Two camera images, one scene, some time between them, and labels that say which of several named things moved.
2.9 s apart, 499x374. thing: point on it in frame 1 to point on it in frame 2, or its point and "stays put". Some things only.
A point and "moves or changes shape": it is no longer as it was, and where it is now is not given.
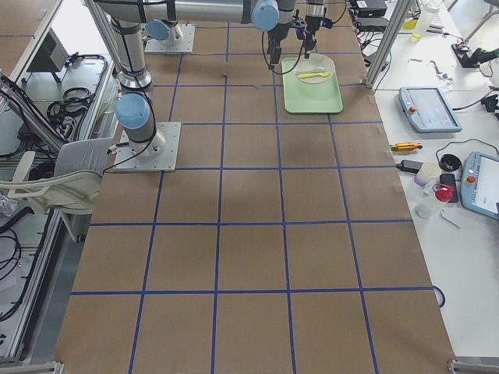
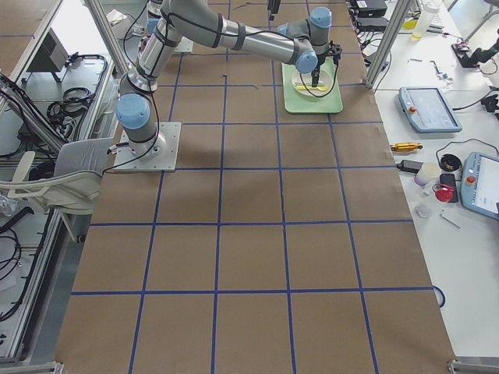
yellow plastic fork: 303,75 to 303,88
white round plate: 316,68 moves or changes shape
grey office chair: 73,188 stays put
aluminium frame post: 387,44 stays put
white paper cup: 428,172 stays put
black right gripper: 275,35 to 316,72
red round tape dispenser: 442,192 stays put
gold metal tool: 403,146 stays put
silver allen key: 441,213 stays put
